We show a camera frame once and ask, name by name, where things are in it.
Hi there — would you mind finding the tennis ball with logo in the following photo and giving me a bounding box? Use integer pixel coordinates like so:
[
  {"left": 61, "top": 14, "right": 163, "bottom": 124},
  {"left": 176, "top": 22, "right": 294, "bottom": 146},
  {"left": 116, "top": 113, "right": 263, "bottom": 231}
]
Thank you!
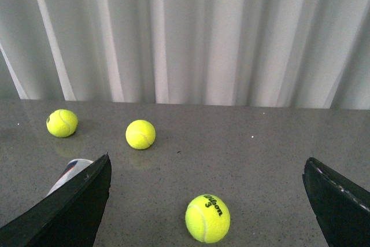
[{"left": 46, "top": 109, "right": 78, "bottom": 138}]

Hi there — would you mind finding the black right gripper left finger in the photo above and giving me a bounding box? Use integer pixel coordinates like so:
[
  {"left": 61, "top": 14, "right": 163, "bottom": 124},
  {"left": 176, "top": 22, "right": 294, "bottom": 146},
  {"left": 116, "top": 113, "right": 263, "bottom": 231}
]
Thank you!
[{"left": 1, "top": 154, "right": 112, "bottom": 246}]

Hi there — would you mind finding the white pleated curtain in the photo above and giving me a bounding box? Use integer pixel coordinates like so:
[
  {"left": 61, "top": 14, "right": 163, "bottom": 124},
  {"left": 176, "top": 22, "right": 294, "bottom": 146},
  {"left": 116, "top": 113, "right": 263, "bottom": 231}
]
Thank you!
[{"left": 1, "top": 0, "right": 369, "bottom": 109}]

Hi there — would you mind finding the plain yellow tennis ball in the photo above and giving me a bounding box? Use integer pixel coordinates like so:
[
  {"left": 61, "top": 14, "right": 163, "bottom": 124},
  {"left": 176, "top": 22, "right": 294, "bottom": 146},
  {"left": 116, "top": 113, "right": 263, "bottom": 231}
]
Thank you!
[{"left": 125, "top": 120, "right": 156, "bottom": 150}]

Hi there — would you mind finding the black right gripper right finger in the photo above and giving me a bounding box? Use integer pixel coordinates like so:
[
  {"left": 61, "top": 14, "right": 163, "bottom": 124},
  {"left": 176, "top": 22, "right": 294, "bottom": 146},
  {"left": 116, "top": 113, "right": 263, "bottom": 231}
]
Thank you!
[{"left": 302, "top": 157, "right": 369, "bottom": 246}]

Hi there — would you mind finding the clear plastic tennis ball can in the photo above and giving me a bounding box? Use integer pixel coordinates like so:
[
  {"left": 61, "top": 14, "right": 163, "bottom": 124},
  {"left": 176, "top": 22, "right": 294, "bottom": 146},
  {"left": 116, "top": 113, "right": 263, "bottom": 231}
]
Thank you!
[{"left": 46, "top": 158, "right": 93, "bottom": 196}]

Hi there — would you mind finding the Wilson 3 tennis ball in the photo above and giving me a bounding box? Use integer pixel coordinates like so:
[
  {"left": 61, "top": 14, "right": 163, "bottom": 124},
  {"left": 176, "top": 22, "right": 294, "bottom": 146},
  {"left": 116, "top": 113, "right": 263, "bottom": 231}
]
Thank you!
[{"left": 185, "top": 194, "right": 231, "bottom": 244}]

